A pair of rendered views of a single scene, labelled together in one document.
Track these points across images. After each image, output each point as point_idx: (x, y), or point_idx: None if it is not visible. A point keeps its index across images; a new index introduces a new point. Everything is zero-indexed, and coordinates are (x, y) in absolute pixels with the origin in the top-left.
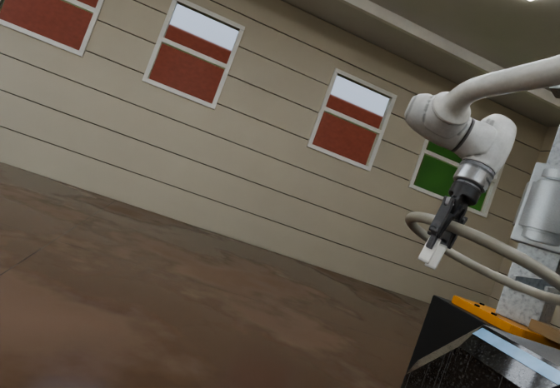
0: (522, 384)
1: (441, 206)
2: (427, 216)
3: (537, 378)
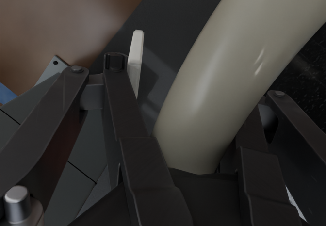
0: (287, 190)
1: (4, 152)
2: None
3: (299, 213)
